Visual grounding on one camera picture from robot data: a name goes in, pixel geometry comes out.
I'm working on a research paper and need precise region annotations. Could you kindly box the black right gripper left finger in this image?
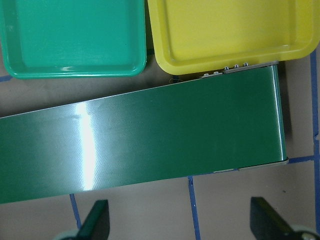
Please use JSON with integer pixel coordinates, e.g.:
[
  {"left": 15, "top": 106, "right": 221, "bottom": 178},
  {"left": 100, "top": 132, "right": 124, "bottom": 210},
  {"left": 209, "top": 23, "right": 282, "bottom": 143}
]
[{"left": 76, "top": 199, "right": 110, "bottom": 240}]

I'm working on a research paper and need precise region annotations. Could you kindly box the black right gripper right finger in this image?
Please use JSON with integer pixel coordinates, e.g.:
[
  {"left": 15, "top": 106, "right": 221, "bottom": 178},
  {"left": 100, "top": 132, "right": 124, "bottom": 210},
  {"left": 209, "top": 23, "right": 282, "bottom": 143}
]
[{"left": 249, "top": 197, "right": 299, "bottom": 240}]

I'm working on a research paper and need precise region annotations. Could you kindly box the green conveyor belt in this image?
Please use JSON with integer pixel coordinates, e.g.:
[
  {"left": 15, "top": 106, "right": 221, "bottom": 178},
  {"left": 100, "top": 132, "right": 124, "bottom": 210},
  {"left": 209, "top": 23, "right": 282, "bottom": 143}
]
[{"left": 0, "top": 62, "right": 287, "bottom": 204}]

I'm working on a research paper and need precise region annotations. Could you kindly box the green plastic tray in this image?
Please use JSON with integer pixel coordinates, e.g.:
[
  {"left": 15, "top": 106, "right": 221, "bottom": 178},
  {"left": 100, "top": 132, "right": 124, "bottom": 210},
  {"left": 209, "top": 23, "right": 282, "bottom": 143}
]
[{"left": 0, "top": 0, "right": 147, "bottom": 79}]

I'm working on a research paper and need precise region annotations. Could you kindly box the yellow plastic tray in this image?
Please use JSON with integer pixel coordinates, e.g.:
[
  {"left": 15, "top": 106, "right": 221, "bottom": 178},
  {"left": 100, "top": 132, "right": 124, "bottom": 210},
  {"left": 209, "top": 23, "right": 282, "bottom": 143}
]
[{"left": 147, "top": 0, "right": 320, "bottom": 75}]

